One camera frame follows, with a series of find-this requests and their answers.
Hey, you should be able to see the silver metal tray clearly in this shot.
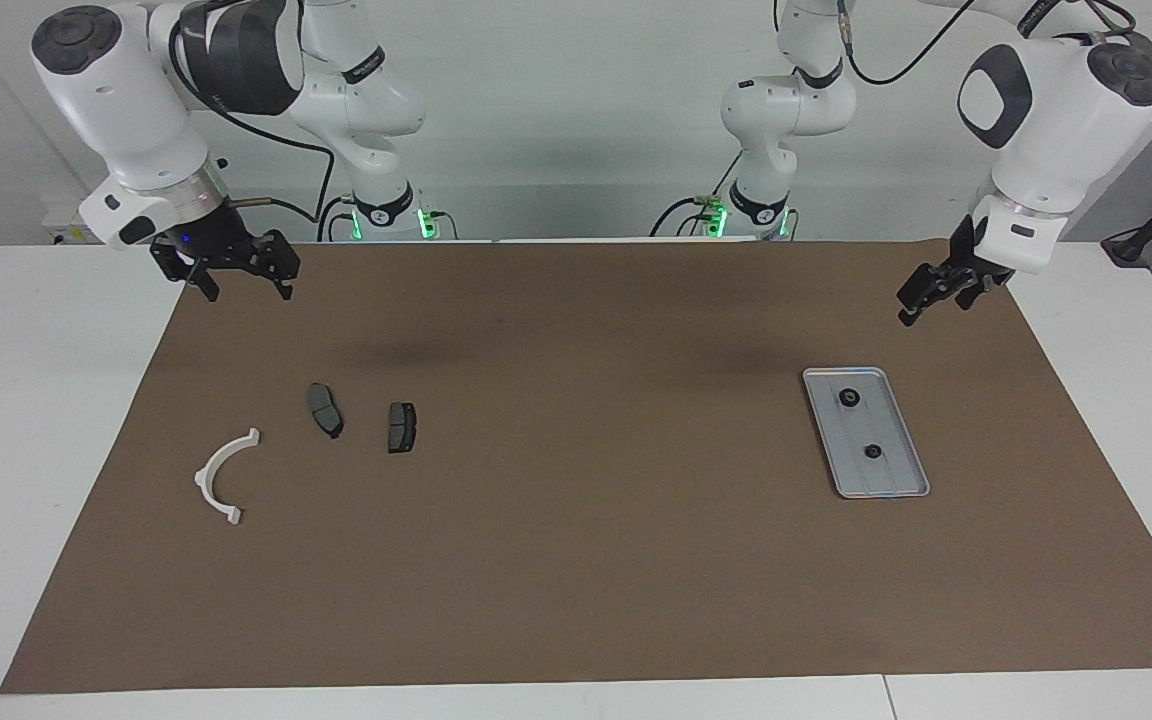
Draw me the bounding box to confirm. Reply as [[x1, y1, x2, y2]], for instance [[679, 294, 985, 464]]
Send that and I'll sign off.
[[802, 367, 931, 500]]

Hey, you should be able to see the dark curved brake pad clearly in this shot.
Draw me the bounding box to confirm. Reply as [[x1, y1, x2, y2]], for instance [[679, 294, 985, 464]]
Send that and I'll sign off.
[[308, 383, 345, 440]]

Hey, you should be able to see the dark rectangular brake pad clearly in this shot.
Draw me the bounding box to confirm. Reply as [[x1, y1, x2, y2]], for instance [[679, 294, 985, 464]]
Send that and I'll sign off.
[[387, 402, 419, 455]]

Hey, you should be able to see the brown table mat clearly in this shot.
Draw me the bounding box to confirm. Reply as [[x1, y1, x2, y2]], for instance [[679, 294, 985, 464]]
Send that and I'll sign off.
[[0, 240, 1152, 696]]

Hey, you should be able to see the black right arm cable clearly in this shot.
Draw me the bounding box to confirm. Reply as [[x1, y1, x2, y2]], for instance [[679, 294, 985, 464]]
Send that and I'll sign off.
[[169, 10, 337, 226]]

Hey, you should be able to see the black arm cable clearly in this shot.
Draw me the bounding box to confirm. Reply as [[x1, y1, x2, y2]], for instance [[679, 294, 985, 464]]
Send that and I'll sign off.
[[774, 0, 1142, 87], [169, 10, 337, 226]]

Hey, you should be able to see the black base cable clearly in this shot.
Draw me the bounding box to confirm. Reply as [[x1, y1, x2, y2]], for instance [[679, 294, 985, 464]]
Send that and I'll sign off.
[[649, 150, 742, 238], [316, 195, 357, 243]]

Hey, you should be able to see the white curved plastic bracket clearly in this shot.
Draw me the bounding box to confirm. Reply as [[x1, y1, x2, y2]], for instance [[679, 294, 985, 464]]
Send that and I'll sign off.
[[194, 428, 262, 527]]

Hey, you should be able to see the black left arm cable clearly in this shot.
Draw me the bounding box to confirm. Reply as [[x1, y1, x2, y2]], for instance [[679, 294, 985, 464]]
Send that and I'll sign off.
[[774, 0, 1142, 87]]

